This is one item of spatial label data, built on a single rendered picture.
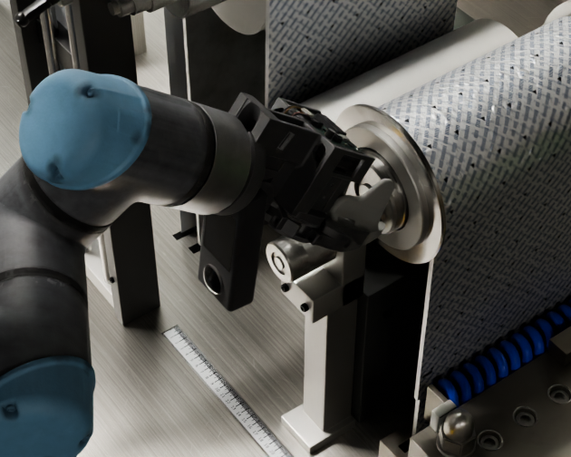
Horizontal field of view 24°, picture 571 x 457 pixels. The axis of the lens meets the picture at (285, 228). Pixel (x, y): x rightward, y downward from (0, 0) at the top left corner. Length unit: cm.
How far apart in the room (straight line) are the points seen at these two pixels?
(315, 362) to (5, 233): 51
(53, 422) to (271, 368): 67
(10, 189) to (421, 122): 37
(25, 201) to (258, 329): 64
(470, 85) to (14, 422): 53
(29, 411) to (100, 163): 16
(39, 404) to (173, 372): 67
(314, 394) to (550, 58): 42
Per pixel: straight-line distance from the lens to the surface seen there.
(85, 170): 82
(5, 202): 89
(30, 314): 82
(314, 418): 137
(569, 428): 126
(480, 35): 132
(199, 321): 148
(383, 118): 108
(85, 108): 82
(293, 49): 123
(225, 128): 90
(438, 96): 112
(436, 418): 122
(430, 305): 117
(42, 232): 87
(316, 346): 128
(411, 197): 109
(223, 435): 139
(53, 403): 78
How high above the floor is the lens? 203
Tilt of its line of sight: 45 degrees down
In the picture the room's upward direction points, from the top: straight up
